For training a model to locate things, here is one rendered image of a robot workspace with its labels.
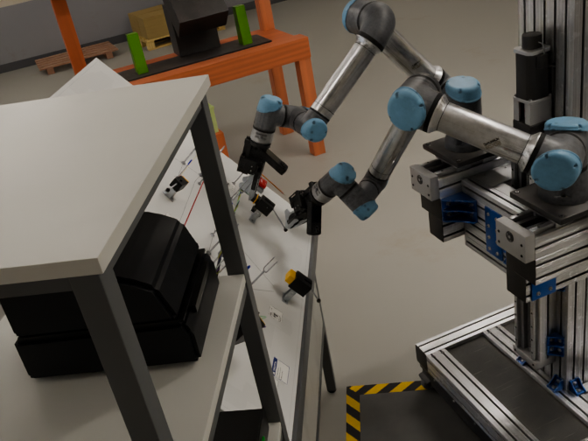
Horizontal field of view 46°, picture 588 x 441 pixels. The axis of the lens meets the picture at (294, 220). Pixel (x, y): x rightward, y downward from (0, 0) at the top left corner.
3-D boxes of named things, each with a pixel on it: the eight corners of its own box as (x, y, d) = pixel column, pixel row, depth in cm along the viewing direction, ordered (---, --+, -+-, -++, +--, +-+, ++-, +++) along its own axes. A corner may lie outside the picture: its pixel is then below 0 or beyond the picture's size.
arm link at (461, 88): (459, 127, 231) (458, 88, 224) (437, 116, 242) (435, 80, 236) (490, 117, 234) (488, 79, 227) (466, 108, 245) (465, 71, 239)
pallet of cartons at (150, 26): (211, 21, 1100) (204, -8, 1078) (227, 30, 1021) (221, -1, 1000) (132, 41, 1066) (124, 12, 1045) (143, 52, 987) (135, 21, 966)
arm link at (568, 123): (591, 154, 197) (592, 109, 191) (584, 175, 187) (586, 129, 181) (547, 152, 203) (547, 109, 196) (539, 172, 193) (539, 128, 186)
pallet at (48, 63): (112, 46, 1058) (110, 40, 1053) (120, 56, 991) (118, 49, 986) (36, 66, 1028) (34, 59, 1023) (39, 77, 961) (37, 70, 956)
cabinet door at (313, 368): (325, 321, 291) (310, 242, 273) (319, 416, 244) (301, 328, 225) (318, 322, 292) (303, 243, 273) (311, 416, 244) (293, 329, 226)
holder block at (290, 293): (306, 318, 219) (326, 299, 215) (276, 297, 216) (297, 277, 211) (307, 310, 223) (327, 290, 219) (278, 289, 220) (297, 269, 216)
